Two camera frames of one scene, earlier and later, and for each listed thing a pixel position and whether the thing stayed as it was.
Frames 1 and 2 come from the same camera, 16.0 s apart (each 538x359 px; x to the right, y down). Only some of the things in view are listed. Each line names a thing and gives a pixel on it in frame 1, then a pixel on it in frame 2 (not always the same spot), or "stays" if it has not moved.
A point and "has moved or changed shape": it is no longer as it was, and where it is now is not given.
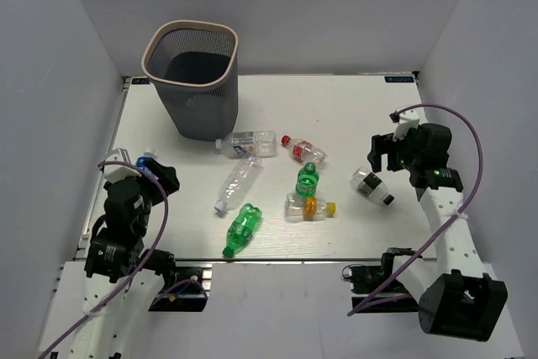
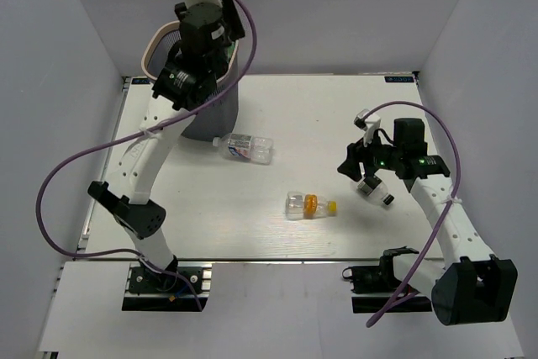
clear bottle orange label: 298,208 stays
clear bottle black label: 371,185 stays
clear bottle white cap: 238,143 has moved or changed shape
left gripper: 167,176 to 234,29
